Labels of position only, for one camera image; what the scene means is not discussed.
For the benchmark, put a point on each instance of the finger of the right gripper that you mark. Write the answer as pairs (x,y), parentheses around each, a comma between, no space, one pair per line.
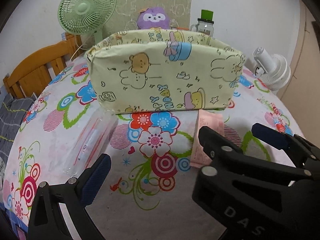
(224,153)
(295,146)

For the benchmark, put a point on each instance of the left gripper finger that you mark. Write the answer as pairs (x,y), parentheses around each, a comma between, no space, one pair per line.
(46,219)

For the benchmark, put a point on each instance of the pink paper packet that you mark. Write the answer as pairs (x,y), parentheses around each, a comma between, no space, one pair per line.
(207,125)

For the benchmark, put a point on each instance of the beige door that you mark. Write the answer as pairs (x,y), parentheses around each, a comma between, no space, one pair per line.
(301,94)

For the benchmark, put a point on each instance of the white standing fan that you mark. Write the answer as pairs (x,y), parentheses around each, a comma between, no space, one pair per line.
(273,70)

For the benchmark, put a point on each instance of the clear plastic sleeve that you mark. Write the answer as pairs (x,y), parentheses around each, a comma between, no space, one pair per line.
(88,145)

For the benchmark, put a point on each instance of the floral tablecloth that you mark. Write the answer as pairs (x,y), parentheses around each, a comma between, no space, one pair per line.
(147,193)

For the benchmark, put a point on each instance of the yellow cartoon fabric box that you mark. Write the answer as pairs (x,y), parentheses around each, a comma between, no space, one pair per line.
(163,70)

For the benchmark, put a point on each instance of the grey plaid pillow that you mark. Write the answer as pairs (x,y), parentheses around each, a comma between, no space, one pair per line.
(12,119)

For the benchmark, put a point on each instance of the glass jar green lid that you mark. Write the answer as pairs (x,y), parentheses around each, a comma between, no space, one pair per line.
(205,23)

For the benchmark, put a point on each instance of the purple plush toy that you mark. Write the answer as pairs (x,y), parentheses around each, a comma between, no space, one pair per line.
(154,17)

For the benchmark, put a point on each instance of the green patterned cardboard sheet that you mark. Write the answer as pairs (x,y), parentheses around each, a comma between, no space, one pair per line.
(127,11)

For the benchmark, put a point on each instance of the green desk fan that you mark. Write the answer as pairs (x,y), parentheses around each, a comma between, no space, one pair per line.
(84,17)

